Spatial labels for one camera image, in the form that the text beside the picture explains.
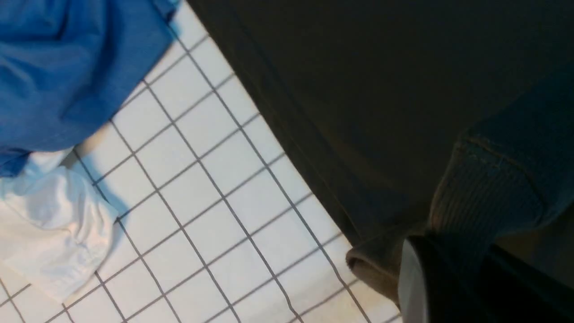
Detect blue shirt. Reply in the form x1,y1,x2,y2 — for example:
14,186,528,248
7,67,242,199
0,0,178,177

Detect white grid tablecloth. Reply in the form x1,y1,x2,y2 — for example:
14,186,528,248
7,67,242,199
1,0,402,323

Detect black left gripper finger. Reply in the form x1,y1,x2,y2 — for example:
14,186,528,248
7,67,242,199
398,236,574,323

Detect white shirt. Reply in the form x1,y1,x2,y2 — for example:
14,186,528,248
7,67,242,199
0,149,119,303

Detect dark gray long-sleeved shirt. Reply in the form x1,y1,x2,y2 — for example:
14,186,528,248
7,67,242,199
189,0,573,303

